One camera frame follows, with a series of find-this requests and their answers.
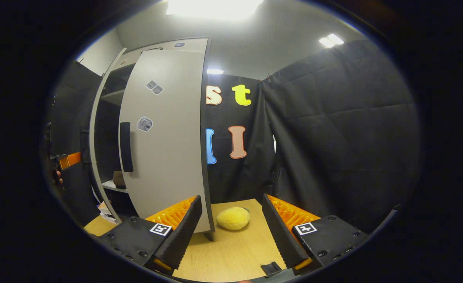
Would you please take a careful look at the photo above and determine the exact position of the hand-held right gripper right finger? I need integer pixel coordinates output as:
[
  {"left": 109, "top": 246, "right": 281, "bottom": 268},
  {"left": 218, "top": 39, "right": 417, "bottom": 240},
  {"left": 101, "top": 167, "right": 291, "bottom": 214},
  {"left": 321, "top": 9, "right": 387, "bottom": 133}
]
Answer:
[{"left": 262, "top": 194, "right": 369, "bottom": 276}]

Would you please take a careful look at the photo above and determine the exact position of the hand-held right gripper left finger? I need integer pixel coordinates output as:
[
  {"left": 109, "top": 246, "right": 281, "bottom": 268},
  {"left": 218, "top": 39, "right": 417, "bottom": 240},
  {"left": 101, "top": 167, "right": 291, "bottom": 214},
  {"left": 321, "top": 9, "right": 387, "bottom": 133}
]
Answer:
[{"left": 97, "top": 195, "right": 202, "bottom": 275}]

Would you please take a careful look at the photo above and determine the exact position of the grey cabinet door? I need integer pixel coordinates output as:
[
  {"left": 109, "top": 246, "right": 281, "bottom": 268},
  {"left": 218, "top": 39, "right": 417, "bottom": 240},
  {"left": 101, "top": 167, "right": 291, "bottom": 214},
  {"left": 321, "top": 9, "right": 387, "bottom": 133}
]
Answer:
[
  {"left": 80, "top": 47, "right": 128, "bottom": 224},
  {"left": 119, "top": 49, "right": 212, "bottom": 234}
]

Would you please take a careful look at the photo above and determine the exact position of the grey shoe cabinet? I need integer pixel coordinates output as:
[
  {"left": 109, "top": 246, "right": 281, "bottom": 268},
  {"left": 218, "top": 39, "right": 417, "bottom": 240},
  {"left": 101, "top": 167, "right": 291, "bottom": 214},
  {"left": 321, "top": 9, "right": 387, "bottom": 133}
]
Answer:
[{"left": 92, "top": 37, "right": 216, "bottom": 241}]

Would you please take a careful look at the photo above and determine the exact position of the yellow plush toy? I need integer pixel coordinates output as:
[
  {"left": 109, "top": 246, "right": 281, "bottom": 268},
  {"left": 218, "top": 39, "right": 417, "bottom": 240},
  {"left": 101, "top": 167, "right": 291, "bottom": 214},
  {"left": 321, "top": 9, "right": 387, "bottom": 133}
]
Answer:
[{"left": 216, "top": 207, "right": 251, "bottom": 231}]

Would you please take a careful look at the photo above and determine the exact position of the black quilted cloth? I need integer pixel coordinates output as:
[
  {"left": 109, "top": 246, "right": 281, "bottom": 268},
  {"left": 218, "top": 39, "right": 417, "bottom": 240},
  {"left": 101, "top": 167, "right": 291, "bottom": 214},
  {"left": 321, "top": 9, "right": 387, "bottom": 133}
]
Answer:
[
  {"left": 45, "top": 61, "right": 102, "bottom": 226},
  {"left": 261, "top": 39, "right": 422, "bottom": 236}
]

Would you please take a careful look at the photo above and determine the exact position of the pile of paper leaflets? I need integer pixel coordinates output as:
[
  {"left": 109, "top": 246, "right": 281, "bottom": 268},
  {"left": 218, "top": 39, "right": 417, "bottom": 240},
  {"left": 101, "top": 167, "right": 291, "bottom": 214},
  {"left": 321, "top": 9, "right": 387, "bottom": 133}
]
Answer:
[{"left": 97, "top": 201, "right": 120, "bottom": 224}]

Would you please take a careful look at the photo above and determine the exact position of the black backdrop cloth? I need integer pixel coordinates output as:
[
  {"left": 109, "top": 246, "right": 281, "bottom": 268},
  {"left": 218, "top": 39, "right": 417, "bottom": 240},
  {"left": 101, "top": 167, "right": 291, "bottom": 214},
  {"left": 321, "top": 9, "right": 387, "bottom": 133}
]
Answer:
[{"left": 202, "top": 73, "right": 277, "bottom": 205}]

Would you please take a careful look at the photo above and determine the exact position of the large ceiling light panel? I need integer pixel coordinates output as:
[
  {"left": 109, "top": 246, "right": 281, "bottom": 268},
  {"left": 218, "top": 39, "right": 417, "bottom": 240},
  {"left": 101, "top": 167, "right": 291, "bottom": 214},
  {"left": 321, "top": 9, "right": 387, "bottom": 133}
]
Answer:
[{"left": 167, "top": 0, "right": 263, "bottom": 21}]

